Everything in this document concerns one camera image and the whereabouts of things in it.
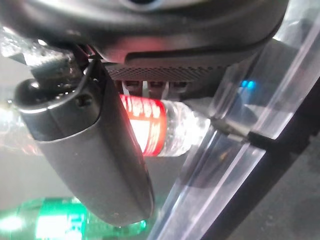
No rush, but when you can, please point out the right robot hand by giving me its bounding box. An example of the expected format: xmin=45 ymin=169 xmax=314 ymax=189
xmin=0 ymin=0 xmax=290 ymax=227

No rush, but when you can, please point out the water bottle red cap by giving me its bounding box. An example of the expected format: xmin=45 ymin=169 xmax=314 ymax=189
xmin=119 ymin=93 xmax=212 ymax=158

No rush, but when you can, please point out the green soda bottle yellow cap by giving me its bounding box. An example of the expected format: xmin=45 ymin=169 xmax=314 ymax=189
xmin=0 ymin=197 xmax=148 ymax=240

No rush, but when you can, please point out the black rail joint clip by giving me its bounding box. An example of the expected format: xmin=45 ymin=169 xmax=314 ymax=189
xmin=211 ymin=117 xmax=311 ymax=151

